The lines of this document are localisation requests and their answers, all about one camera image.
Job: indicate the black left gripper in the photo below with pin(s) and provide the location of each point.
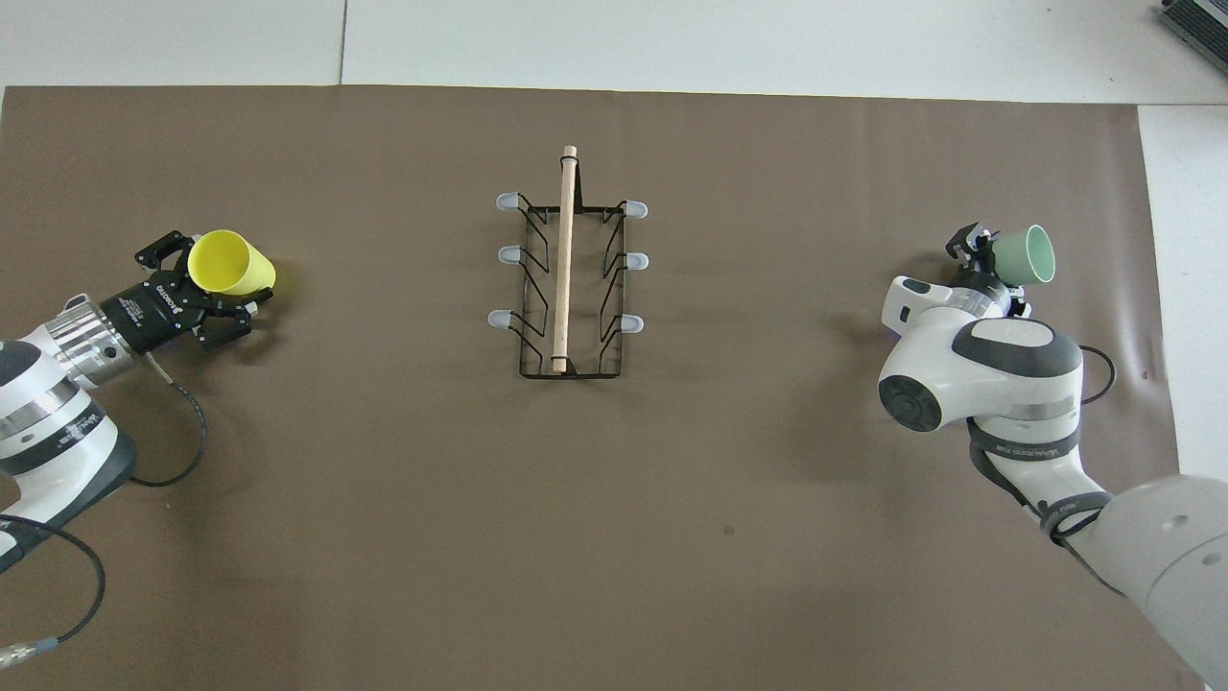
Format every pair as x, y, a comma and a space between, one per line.
149, 312

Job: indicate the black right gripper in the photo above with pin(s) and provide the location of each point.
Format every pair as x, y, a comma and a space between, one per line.
983, 280

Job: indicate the pale green plastic cup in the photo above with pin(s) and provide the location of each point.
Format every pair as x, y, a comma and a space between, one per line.
1027, 254

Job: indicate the yellow plastic cup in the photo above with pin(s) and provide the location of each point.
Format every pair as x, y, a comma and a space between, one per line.
225, 261

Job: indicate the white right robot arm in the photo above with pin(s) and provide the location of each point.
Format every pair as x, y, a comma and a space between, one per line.
1007, 384

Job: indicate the grey ribbed device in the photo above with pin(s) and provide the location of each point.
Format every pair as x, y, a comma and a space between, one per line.
1199, 21

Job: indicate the brown paper mat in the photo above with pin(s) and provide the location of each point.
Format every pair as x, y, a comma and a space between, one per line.
480, 499

